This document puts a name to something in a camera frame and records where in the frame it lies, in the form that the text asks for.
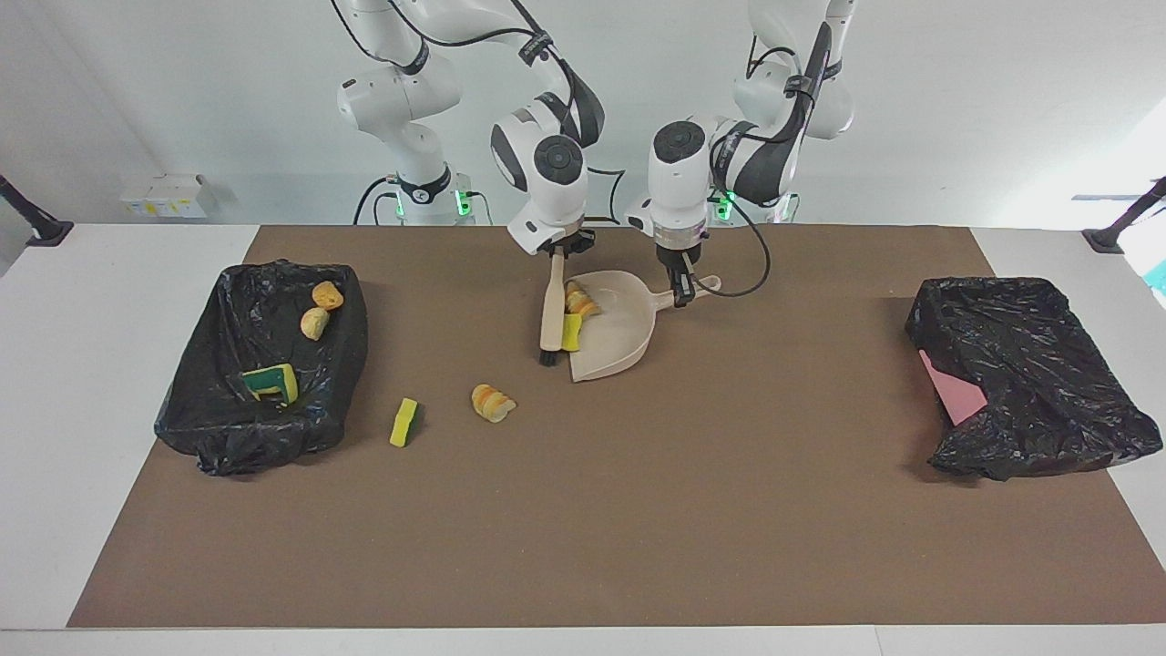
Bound pink plastic bin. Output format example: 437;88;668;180
918;349;989;426

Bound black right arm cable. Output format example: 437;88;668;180
330;0;628;224

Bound rectangular yellow green sponge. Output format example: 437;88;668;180
389;397;420;448

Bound large brown table mat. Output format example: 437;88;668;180
68;225;1166;630

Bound notched yellow green sponge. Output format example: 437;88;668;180
240;363;301;405

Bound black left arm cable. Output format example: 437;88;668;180
692;27;844;299

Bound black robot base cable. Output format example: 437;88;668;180
353;176;402;226

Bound beige plastic dustpan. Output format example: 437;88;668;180
565;270;722;383

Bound beige hand brush black bristles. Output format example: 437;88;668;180
538;252;568;367

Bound white wall socket box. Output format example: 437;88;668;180
119;173;210;220

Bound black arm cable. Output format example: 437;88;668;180
330;0;628;224
692;27;844;299

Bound black camera stand foot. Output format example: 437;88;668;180
0;173;75;248
1081;176;1166;255

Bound black bag lined trash bin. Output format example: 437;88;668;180
154;260;369;477

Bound crumpled black trash bag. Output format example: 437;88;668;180
905;276;1165;482

